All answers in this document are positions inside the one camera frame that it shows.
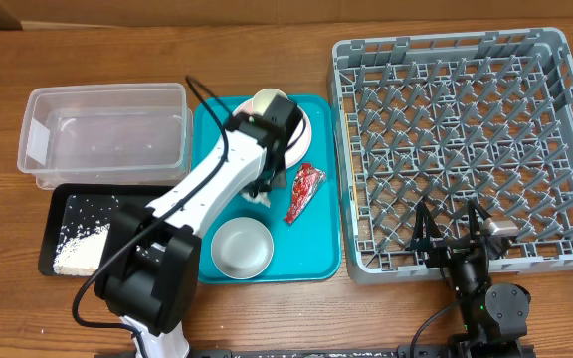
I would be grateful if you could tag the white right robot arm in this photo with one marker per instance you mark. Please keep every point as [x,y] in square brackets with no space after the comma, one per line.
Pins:
[494,314]

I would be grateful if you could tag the red snack wrapper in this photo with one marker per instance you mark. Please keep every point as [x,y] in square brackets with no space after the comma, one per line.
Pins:
[306,183]

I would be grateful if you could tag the clear plastic bin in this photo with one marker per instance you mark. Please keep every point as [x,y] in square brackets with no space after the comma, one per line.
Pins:
[106,134]

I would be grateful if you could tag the grey dish rack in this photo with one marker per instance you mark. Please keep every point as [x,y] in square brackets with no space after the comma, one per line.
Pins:
[449,118]

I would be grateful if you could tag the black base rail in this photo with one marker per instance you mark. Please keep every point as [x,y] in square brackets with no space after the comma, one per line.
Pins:
[402,351]

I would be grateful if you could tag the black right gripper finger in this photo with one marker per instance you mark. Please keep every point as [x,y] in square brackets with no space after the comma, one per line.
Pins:
[426,233]
[476,215]

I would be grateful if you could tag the grey bowl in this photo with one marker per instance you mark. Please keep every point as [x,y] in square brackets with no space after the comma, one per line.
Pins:
[242,248]

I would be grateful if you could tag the cream cup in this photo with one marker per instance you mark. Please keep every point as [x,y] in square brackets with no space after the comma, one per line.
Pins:
[263,98]

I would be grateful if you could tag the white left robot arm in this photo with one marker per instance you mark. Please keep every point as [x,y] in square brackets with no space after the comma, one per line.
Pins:
[148,272]

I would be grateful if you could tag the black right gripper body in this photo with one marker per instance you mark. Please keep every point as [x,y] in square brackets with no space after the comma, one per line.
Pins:
[449,247]

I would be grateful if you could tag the pile of rice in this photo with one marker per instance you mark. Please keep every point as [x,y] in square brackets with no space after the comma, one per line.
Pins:
[83,233]

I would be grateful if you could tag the white napkin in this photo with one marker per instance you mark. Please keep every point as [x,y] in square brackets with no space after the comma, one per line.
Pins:
[260,198]

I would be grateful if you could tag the black tray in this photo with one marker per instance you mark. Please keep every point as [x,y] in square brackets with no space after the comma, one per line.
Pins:
[139,195]

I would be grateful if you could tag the teal serving tray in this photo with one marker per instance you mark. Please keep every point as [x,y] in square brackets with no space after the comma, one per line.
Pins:
[310,248]

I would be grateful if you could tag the pink plate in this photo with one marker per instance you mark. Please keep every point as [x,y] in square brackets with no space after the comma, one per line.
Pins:
[299,143]

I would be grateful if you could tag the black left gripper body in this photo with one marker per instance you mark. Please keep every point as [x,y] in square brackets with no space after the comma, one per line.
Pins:
[275,173]

